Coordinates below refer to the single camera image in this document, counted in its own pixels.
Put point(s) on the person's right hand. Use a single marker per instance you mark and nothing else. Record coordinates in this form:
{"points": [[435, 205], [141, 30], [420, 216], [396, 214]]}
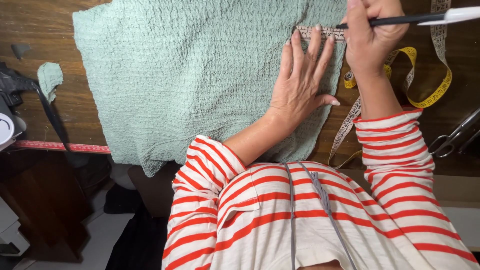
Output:
{"points": [[371, 45]]}

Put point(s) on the person's left hand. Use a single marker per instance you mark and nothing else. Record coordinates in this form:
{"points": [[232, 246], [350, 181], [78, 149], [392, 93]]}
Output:
{"points": [[296, 90]]}

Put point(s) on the black pen with white cap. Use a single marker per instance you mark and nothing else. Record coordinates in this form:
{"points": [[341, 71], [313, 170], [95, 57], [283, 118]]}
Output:
{"points": [[412, 18]]}

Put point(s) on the yellow white measuring tape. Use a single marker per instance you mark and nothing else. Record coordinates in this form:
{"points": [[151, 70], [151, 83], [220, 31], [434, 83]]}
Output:
{"points": [[435, 95]]}

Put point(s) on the green textured fabric piece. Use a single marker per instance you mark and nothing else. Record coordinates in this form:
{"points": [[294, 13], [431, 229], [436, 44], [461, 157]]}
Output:
{"points": [[180, 75]]}

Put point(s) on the metal scissors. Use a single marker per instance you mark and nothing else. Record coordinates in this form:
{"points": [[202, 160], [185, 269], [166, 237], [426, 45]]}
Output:
{"points": [[452, 137]]}

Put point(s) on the red white striped shirt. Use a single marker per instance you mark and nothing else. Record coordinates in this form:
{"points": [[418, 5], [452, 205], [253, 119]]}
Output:
{"points": [[300, 225]]}

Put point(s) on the brown chair seat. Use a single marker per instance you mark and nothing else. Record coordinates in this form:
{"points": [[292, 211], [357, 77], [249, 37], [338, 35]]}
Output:
{"points": [[153, 191]]}

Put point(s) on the black cloth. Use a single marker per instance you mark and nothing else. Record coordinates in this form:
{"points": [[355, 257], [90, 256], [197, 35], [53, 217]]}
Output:
{"points": [[137, 236]]}

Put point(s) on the red ruler strip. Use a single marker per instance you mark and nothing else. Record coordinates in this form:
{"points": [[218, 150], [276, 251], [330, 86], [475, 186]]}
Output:
{"points": [[56, 146]]}

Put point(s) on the small green fabric scrap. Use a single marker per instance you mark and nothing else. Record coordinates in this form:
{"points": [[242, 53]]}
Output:
{"points": [[49, 79]]}

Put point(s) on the black white sewing machine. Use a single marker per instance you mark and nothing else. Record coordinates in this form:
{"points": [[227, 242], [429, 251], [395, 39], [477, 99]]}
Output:
{"points": [[9, 108]]}

